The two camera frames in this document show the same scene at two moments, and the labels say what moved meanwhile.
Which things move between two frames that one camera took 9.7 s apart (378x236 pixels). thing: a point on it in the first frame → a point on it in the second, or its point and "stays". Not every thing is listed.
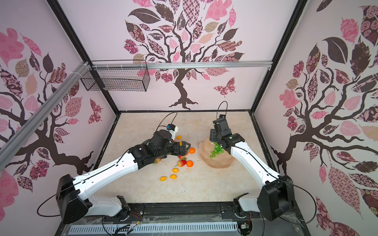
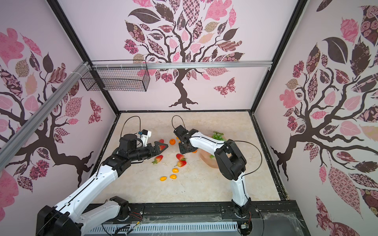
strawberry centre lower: (181, 163) stays
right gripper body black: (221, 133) → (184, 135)
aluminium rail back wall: (179, 65) stays
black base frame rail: (189, 213) stays
